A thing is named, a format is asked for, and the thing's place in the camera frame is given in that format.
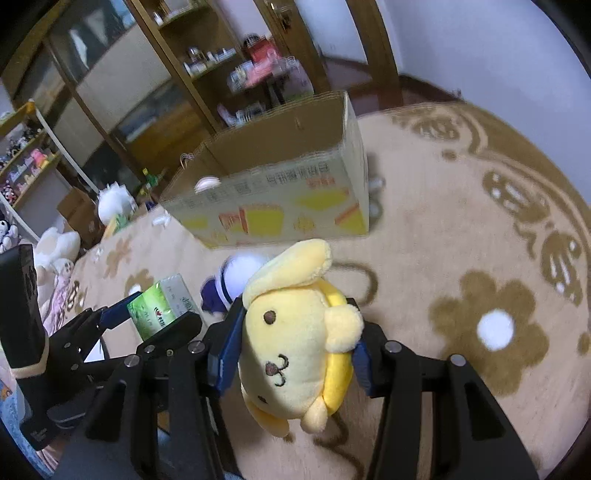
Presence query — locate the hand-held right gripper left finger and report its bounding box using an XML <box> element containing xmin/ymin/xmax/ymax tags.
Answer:
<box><xmin>59</xmin><ymin>298</ymin><xmax>248</xmax><ymax>480</ymax></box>

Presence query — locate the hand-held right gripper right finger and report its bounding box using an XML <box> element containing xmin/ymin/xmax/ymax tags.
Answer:
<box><xmin>345</xmin><ymin>298</ymin><xmax>542</xmax><ymax>480</ymax></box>

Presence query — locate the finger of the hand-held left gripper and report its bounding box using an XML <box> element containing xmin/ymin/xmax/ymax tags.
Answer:
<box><xmin>59</xmin><ymin>294</ymin><xmax>145</xmax><ymax>358</ymax></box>
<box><xmin>85</xmin><ymin>311</ymin><xmax>205</xmax><ymax>384</ymax></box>

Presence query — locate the green tissue pack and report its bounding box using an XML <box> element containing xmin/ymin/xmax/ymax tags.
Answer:
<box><xmin>126</xmin><ymin>273</ymin><xmax>199</xmax><ymax>345</ymax></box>

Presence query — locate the yellow plush dog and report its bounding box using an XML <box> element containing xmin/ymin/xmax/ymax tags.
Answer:
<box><xmin>240</xmin><ymin>237</ymin><xmax>365</xmax><ymax>437</ymax></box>

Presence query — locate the printed cardboard box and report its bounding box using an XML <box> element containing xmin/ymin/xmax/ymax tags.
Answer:
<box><xmin>159</xmin><ymin>90</ymin><xmax>371</xmax><ymax>250</ymax></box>

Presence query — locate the cream teddy bear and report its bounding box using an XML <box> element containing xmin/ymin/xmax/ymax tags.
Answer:
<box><xmin>33</xmin><ymin>226</ymin><xmax>82</xmax><ymax>280</ymax></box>

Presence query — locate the black and white plush toy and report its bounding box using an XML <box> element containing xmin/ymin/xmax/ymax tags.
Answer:
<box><xmin>0</xmin><ymin>217</ymin><xmax>20</xmax><ymax>254</ymax></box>

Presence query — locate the white and purple plush toy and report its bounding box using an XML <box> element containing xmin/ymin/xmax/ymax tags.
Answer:
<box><xmin>200</xmin><ymin>254</ymin><xmax>269</xmax><ymax>315</ymax></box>

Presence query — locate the small green box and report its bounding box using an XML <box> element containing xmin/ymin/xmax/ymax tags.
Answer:
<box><xmin>102</xmin><ymin>213</ymin><xmax>132</xmax><ymax>238</ymax></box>

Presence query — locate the plain brown cardboard box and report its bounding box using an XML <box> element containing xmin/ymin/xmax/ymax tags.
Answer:
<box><xmin>57</xmin><ymin>187</ymin><xmax>105</xmax><ymax>249</ymax></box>

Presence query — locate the white fluffy plush toy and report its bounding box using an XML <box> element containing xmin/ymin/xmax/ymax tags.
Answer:
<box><xmin>97</xmin><ymin>182</ymin><xmax>139</xmax><ymax>227</ymax></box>

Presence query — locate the yellow toy shelf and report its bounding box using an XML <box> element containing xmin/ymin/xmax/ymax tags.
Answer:
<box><xmin>0</xmin><ymin>99</ymin><xmax>66</xmax><ymax>217</ymax></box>

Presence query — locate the wooden display cabinet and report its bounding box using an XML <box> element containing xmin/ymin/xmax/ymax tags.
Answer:
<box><xmin>0</xmin><ymin>0</ymin><xmax>334</xmax><ymax>197</ymax></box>

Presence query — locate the pink box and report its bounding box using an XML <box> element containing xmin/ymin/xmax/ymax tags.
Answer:
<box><xmin>242</xmin><ymin>37</ymin><xmax>283</xmax><ymax>86</ymax></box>

